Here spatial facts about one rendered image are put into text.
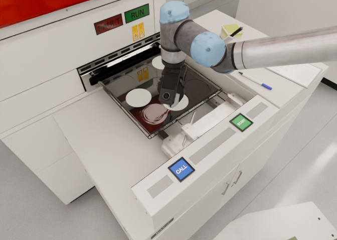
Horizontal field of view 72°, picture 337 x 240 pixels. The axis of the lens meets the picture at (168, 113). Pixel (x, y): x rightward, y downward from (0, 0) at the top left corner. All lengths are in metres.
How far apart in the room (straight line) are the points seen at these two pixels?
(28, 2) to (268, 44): 0.64
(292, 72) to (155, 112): 0.55
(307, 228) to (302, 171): 1.15
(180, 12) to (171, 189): 0.45
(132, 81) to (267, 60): 0.57
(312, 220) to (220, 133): 0.37
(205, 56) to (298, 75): 0.56
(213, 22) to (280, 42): 0.68
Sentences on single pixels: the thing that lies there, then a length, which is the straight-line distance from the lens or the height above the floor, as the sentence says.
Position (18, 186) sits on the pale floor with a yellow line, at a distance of 1.99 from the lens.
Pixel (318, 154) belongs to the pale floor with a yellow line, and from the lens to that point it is 2.13.
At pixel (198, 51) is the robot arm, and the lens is 0.55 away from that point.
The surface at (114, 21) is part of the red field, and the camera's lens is 0.98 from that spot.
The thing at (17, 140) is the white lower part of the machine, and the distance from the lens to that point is 1.12.
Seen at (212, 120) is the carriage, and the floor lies 0.88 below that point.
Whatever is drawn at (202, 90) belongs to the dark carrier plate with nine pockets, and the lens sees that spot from 0.96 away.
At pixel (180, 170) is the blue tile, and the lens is 0.67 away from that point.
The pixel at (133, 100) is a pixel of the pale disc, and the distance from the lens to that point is 0.92.
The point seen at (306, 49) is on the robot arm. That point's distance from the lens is 0.61.
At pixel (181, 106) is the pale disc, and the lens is 0.89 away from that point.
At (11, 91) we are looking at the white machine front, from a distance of 0.97.
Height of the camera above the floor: 1.56
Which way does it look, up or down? 50 degrees down
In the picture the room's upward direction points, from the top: straight up
